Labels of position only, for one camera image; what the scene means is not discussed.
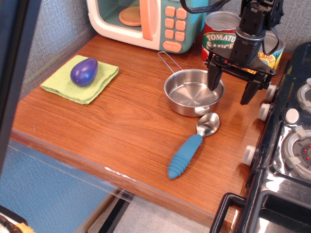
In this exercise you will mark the white stove knob lower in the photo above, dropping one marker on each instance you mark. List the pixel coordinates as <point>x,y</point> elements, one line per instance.
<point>248,155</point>

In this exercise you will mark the white round stove button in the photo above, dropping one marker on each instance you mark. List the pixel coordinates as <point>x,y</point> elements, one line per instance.
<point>291,116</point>

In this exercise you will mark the tomato sauce can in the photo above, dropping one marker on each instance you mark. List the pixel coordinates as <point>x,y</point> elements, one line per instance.
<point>219,31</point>

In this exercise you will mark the green folded cloth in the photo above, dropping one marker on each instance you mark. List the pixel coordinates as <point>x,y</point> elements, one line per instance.
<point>61,84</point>

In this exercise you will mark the pineapple slices can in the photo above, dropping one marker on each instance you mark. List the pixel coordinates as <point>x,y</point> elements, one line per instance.
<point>270,42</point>

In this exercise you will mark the toy microwave teal and orange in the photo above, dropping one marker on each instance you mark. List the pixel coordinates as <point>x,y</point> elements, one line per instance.
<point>162,25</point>

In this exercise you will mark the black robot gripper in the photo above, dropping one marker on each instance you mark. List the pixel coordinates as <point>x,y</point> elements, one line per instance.
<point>241,61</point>

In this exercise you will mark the black toy stove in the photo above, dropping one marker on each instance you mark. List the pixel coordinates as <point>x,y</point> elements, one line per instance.
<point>278,188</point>

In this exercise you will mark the white stove knob upper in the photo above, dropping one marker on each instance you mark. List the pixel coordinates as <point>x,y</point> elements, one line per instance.
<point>270,92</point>

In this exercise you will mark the white stove knob middle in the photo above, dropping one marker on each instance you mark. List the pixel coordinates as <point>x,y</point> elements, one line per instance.
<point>263,112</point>

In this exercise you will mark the blue handled metal spoon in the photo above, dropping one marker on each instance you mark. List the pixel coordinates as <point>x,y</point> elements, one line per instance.
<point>207,125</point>

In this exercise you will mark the stainless steel saucepan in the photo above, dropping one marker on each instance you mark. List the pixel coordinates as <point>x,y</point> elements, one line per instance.
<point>188,93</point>

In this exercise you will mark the purple toy eggplant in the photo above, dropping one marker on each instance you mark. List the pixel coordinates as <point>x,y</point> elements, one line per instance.
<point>84,73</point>

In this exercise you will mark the white stove knob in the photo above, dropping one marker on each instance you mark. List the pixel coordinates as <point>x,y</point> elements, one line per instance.
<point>263,112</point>
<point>270,92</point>
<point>248,155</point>

